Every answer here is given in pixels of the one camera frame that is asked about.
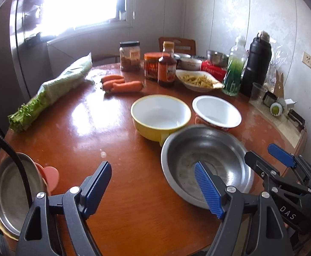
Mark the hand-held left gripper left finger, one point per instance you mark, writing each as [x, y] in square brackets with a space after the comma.
[98, 186]

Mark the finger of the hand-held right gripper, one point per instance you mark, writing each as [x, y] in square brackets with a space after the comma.
[280, 153]
[262, 166]

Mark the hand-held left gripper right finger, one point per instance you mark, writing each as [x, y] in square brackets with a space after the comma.
[207, 189]

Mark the large steel bowl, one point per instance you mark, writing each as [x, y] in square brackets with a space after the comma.
[187, 162]

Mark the white and red paper bowl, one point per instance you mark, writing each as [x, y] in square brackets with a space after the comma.
[216, 109]

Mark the shallow steel dish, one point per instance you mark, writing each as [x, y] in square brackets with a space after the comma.
[8, 192]

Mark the yellow bowl white inside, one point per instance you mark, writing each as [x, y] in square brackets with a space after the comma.
[158, 112]

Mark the green fruit in foam net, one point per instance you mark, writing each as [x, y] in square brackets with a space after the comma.
[275, 109]

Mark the white power adapter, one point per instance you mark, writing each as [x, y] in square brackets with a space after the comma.
[290, 103]

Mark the small steel cup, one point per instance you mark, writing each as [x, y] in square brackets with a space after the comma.
[269, 98]

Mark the clear plastic cup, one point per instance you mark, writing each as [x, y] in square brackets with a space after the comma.
[258, 94]

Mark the brown cardboard cutout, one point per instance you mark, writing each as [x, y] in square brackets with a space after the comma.
[279, 85]

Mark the clear plastic bag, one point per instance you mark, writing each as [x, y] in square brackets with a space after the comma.
[274, 66]

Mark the green drink plastic bottle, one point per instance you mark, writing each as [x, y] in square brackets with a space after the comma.
[232, 77]

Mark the black thermos flask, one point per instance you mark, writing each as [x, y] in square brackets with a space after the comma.
[256, 64]

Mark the carrot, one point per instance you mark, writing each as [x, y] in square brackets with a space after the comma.
[127, 86]
[112, 78]
[107, 85]

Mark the white dish of yellow food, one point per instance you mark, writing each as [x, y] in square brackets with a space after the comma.
[198, 81]

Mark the red tissue box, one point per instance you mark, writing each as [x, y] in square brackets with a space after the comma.
[211, 69]

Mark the bagged celery bunch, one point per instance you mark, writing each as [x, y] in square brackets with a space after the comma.
[62, 77]

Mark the small shiny steel bowl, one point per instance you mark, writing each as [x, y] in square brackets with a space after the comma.
[216, 57]

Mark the brown sauce bottle orange cap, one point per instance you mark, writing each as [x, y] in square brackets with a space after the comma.
[167, 72]

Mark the white ceramic bowl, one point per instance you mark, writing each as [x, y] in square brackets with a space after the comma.
[191, 64]

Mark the red-lid chili sauce jar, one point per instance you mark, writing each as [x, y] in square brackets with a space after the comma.
[152, 68]

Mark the clear jar black lid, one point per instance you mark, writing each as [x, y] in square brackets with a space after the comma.
[130, 58]

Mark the dark steel bowl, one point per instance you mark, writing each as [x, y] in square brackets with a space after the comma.
[183, 56]

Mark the wooden chair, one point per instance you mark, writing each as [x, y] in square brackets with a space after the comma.
[184, 44]

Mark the grey refrigerator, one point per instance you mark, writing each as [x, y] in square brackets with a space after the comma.
[0, 58]

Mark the window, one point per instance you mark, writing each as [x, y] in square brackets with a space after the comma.
[78, 2]

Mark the wall socket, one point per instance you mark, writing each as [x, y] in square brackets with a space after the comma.
[310, 61]

